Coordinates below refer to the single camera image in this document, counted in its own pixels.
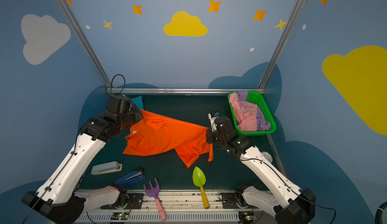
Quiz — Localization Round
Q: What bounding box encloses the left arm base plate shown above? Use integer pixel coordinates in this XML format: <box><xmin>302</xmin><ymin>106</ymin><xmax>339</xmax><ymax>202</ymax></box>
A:
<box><xmin>100</xmin><ymin>193</ymin><xmax>144</xmax><ymax>210</ymax></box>

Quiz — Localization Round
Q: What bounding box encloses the grey stapler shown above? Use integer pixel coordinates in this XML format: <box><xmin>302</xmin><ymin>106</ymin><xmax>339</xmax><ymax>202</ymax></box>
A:
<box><xmin>91</xmin><ymin>161</ymin><xmax>123</xmax><ymax>176</ymax></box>

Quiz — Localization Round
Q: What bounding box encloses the aluminium back frame rail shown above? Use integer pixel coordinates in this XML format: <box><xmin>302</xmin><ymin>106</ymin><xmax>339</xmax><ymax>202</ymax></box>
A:
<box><xmin>106</xmin><ymin>88</ymin><xmax>265</xmax><ymax>95</ymax></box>

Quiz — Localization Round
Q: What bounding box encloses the front aluminium mounting rail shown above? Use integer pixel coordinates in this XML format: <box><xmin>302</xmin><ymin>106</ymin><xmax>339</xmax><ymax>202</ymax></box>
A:
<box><xmin>48</xmin><ymin>189</ymin><xmax>310</xmax><ymax>224</ymax></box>

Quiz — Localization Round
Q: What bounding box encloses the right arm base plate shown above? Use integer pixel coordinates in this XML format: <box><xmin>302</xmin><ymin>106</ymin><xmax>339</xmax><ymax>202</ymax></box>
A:
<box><xmin>218</xmin><ymin>192</ymin><xmax>256</xmax><ymax>209</ymax></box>

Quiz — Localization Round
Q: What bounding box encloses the purple toy rake pink handle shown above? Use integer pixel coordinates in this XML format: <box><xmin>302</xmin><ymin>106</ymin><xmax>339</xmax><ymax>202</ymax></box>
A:
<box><xmin>143</xmin><ymin>178</ymin><xmax>167</xmax><ymax>222</ymax></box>

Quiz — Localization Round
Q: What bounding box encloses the left green circuit board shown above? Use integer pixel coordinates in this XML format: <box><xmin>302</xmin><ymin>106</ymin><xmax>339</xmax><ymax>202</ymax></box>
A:
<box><xmin>110</xmin><ymin>213</ymin><xmax>130</xmax><ymax>221</ymax></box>

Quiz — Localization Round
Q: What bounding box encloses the blue stapler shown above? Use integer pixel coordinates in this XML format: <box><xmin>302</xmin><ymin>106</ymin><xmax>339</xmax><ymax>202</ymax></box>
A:
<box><xmin>115</xmin><ymin>167</ymin><xmax>146</xmax><ymax>186</ymax></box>

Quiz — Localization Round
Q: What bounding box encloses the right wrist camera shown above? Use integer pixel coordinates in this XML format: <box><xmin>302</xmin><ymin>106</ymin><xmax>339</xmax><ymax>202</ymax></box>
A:
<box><xmin>208</xmin><ymin>111</ymin><xmax>220</xmax><ymax>132</ymax></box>

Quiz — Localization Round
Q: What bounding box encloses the folded teal t shirt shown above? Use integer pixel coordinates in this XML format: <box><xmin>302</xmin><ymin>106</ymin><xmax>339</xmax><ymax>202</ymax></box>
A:
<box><xmin>132</xmin><ymin>96</ymin><xmax>144</xmax><ymax>110</ymax></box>

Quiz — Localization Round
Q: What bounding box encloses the aluminium right frame post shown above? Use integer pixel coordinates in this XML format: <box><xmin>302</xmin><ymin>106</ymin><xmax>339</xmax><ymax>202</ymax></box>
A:
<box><xmin>255</xmin><ymin>0</ymin><xmax>307</xmax><ymax>94</ymax></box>

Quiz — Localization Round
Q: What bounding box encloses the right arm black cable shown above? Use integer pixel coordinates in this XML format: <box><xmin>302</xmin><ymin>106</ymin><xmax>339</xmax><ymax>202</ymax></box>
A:
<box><xmin>238</xmin><ymin>157</ymin><xmax>337</xmax><ymax>224</ymax></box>

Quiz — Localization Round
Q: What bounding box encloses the orange t shirt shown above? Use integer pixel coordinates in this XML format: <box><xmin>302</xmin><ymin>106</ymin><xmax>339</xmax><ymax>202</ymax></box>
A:
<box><xmin>123</xmin><ymin>110</ymin><xmax>214</xmax><ymax>168</ymax></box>

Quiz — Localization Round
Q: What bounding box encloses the purple t shirt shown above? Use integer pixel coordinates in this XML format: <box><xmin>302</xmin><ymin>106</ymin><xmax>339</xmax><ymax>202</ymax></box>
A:
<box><xmin>237</xmin><ymin>90</ymin><xmax>272</xmax><ymax>131</ymax></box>

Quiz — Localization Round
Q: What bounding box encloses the aluminium left frame post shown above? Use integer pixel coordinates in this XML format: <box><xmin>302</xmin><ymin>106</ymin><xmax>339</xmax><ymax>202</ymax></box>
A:
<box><xmin>56</xmin><ymin>0</ymin><xmax>112</xmax><ymax>95</ymax></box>

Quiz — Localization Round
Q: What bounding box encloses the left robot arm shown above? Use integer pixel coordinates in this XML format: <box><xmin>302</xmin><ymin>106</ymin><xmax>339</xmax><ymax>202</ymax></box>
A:
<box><xmin>22</xmin><ymin>95</ymin><xmax>143</xmax><ymax>224</ymax></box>

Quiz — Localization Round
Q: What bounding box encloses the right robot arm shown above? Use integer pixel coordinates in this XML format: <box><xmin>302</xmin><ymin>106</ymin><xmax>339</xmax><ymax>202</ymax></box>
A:
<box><xmin>206</xmin><ymin>113</ymin><xmax>315</xmax><ymax>224</ymax></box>

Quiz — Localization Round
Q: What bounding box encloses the pink t shirt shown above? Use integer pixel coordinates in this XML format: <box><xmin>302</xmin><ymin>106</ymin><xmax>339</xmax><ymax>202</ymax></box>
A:
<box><xmin>229</xmin><ymin>91</ymin><xmax>258</xmax><ymax>132</ymax></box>

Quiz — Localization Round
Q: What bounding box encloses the green toy shovel yellow handle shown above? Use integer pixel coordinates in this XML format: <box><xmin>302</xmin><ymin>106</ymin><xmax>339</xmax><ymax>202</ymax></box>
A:
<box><xmin>192</xmin><ymin>167</ymin><xmax>210</xmax><ymax>209</ymax></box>

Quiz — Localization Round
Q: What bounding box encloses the green circuit board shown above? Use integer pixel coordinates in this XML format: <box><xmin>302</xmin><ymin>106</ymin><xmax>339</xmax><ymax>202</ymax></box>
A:
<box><xmin>238</xmin><ymin>212</ymin><xmax>256</xmax><ymax>224</ymax></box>
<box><xmin>110</xmin><ymin>213</ymin><xmax>130</xmax><ymax>221</ymax></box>

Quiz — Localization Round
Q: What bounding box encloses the aluminium frame post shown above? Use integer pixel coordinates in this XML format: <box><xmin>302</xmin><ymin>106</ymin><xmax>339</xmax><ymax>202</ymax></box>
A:
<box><xmin>56</xmin><ymin>0</ymin><xmax>112</xmax><ymax>95</ymax></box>
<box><xmin>255</xmin><ymin>0</ymin><xmax>307</xmax><ymax>94</ymax></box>

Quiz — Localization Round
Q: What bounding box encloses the right green circuit board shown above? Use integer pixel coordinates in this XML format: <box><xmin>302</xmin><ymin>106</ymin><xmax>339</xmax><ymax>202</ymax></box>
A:
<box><xmin>238</xmin><ymin>212</ymin><xmax>256</xmax><ymax>224</ymax></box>

